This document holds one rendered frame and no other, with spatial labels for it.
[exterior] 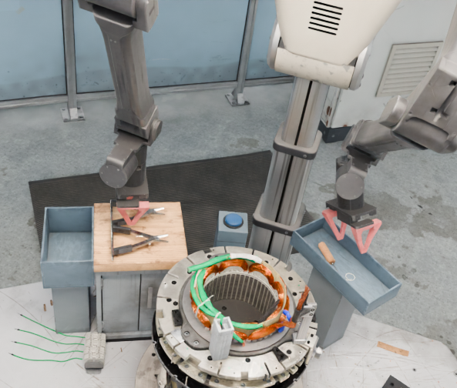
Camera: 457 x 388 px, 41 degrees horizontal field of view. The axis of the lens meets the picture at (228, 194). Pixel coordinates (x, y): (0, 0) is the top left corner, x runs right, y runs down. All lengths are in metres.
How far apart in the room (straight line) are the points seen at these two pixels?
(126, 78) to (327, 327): 0.80
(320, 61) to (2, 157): 2.26
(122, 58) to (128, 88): 0.09
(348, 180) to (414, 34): 2.29
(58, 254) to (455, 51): 0.95
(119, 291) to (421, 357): 0.79
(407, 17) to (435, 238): 1.13
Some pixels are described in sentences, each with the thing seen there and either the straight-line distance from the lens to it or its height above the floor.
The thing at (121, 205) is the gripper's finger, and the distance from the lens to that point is 1.29.
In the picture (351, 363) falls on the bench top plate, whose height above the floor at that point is 0.78.
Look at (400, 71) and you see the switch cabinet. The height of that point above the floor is 0.46.
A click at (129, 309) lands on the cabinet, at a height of 0.89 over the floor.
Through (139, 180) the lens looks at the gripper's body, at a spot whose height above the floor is 1.20.
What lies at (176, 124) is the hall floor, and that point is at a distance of 3.54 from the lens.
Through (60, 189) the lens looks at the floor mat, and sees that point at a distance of 3.07.
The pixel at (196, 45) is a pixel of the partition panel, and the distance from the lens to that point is 3.52.
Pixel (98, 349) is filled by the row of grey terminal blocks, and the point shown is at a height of 0.82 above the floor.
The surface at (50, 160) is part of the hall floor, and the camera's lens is 3.26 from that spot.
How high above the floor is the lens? 2.05
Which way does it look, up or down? 41 degrees down
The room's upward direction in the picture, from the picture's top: 10 degrees clockwise
